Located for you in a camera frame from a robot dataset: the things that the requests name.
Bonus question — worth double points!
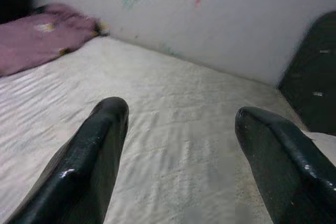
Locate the white quilted mattress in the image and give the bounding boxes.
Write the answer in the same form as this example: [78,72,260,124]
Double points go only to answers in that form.
[0,36,336,224]

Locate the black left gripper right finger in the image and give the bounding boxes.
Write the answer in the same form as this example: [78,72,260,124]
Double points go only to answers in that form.
[234,106,336,224]

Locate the pink cartoon print blanket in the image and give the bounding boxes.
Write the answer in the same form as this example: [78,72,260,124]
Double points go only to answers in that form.
[0,3,106,77]

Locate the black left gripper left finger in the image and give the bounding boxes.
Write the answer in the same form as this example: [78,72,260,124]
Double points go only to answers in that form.
[5,97,130,224]

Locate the black tufted headboard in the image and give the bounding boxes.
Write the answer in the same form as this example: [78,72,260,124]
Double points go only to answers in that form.
[277,10,336,137]

